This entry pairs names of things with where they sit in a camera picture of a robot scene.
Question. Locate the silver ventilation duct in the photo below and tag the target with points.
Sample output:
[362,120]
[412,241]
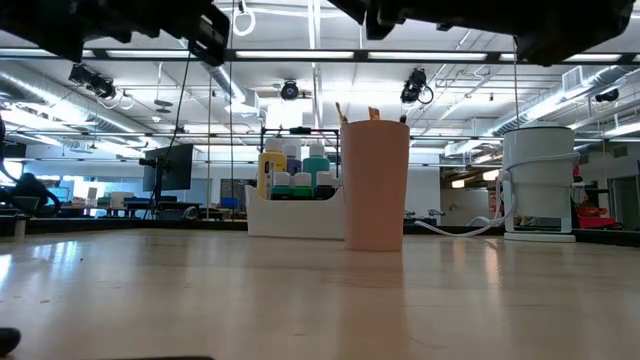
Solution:
[550,107]
[50,102]
[225,82]

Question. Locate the peach plastic cup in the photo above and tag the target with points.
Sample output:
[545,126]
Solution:
[375,190]

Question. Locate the red storage bin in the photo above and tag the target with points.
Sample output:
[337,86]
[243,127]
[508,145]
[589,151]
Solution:
[597,222]

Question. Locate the white ceiling vent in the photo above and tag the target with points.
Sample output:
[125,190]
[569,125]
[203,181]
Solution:
[572,79]

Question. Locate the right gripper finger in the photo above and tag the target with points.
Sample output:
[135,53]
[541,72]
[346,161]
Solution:
[356,9]

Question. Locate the small teal paint bottle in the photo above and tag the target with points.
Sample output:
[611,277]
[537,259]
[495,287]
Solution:
[282,192]

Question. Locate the person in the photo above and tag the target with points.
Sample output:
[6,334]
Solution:
[30,186]

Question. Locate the black overhead light bar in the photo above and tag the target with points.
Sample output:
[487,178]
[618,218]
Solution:
[100,53]

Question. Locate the black ceiling camera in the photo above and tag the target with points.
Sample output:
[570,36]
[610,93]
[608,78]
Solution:
[100,86]
[289,91]
[607,95]
[412,90]

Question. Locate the green paint bottle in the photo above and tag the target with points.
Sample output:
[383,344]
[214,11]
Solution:
[303,192]

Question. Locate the white short post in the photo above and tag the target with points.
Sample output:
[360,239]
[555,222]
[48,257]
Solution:
[20,227]

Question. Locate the white cylindrical desk device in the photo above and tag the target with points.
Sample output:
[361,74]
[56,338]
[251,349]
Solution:
[537,170]

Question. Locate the black monitor on stand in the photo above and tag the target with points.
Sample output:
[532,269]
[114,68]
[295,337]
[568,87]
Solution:
[172,167]

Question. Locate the large purple paint bottle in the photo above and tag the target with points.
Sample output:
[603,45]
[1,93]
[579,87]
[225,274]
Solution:
[295,166]

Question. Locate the large light blue paint bottle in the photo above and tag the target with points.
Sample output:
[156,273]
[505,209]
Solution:
[316,167]

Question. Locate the black paintbrush gold ferrule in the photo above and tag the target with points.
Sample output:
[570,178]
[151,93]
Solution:
[341,116]

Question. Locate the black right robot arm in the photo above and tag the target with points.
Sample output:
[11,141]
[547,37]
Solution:
[575,30]

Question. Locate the white plastic bin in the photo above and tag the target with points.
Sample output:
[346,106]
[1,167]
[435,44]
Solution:
[295,220]

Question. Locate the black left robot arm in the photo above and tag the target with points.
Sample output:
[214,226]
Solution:
[100,20]

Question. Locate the large yellow paint bottle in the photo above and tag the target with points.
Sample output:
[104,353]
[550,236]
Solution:
[280,167]

